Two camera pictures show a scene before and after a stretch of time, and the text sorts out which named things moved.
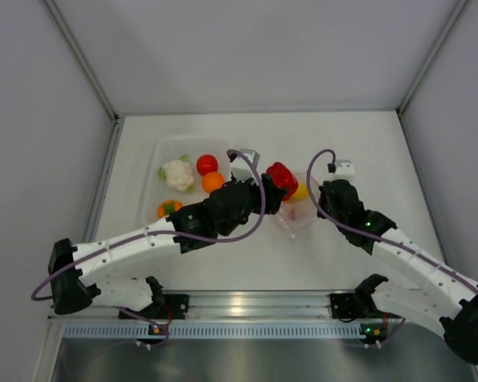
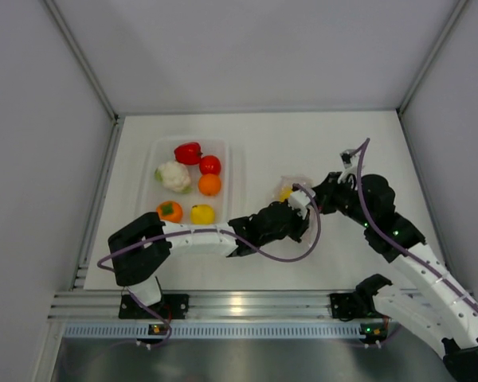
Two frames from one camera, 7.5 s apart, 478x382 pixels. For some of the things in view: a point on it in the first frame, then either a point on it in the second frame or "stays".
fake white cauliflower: [178, 174] stays
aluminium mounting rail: [244, 305] stays
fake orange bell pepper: [168, 207] stays
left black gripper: [273, 195] -> [301, 225]
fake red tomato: [206, 163] stays
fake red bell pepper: [282, 177] -> [188, 153]
